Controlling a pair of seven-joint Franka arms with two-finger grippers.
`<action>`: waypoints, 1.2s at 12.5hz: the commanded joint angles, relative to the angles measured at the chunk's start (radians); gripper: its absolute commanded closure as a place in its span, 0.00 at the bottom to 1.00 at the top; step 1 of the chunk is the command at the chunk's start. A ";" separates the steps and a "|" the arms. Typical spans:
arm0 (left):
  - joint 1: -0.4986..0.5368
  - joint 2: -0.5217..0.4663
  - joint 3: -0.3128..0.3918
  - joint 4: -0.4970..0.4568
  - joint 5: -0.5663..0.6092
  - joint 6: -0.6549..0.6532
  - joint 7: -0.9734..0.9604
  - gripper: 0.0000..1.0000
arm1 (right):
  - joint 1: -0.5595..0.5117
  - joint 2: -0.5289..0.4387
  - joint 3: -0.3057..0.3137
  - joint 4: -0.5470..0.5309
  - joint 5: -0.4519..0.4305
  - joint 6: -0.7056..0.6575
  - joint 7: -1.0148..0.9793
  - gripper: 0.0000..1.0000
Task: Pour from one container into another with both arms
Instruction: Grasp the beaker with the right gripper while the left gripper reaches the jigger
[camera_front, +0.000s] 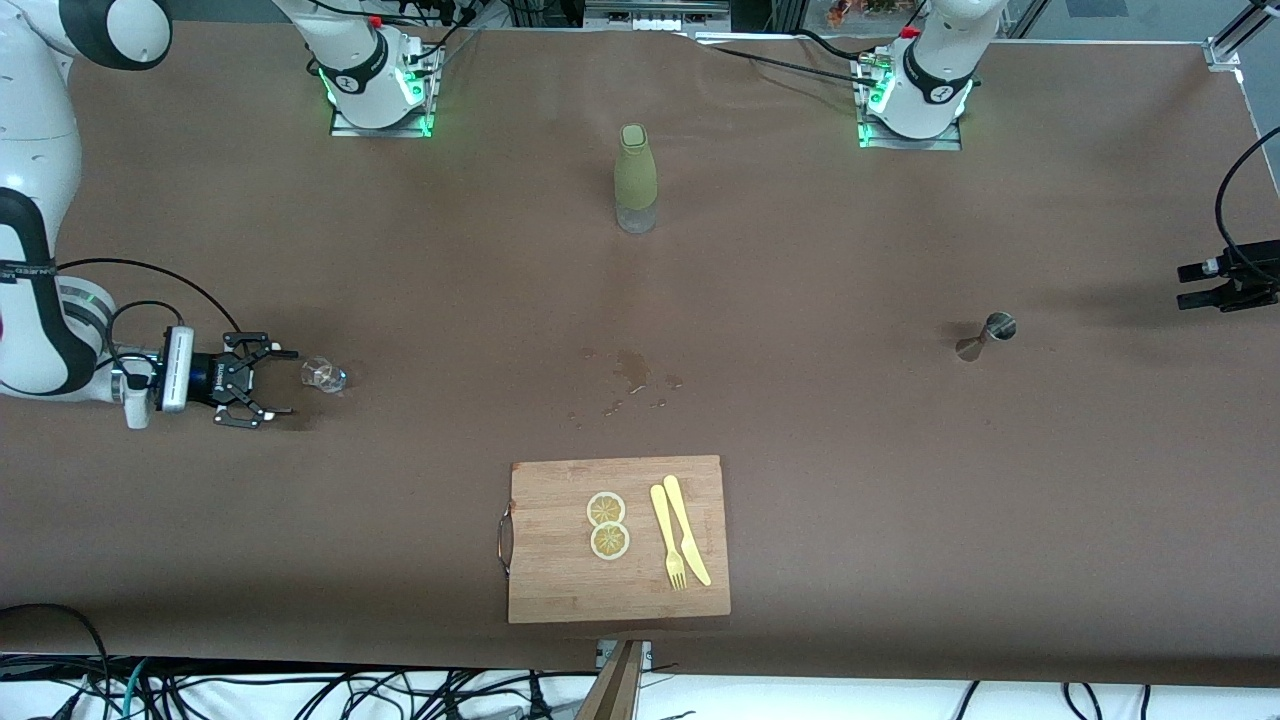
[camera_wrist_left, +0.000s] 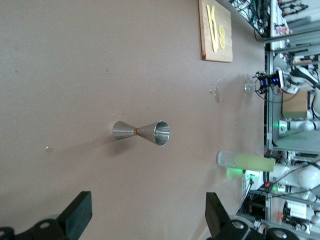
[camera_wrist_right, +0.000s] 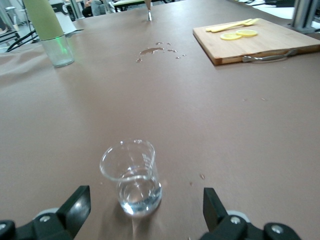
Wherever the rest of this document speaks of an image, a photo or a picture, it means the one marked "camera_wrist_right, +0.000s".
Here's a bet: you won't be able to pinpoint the yellow plastic knife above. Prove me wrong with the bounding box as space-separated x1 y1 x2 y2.
205 18 253 32

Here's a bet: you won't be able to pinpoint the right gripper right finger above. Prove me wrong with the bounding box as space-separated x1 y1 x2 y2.
199 187 301 240

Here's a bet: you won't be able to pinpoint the steel double-cone jigger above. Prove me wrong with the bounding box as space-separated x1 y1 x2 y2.
144 0 154 22

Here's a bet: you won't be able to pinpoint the small glass measuring cup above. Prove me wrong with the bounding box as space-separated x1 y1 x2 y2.
99 139 163 216

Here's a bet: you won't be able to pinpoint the yellow plastic fork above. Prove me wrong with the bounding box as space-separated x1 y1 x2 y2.
209 17 261 33

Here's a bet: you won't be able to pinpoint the black metal frame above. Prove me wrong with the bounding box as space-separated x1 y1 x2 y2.
0 23 41 53

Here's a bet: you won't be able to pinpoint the lemon slice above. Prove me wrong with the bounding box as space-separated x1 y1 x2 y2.
235 29 259 38
219 32 243 41

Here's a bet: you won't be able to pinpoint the camera mounting pole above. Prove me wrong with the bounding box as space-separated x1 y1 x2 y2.
286 0 320 35

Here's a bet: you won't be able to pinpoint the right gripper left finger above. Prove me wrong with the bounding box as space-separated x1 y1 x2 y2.
0 185 91 240

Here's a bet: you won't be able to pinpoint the spilled liquid drops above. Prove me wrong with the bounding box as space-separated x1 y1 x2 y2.
135 41 188 64

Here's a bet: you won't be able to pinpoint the person in grey clothes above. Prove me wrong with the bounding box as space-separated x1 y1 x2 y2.
83 0 118 17

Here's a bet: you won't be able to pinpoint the wooden board with metal handle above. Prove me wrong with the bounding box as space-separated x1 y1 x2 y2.
192 17 320 66

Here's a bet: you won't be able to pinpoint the green sleeved glass bottle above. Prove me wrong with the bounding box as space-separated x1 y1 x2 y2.
22 0 75 68

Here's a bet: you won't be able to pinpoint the brown table cover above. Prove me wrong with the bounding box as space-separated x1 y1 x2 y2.
0 0 320 240

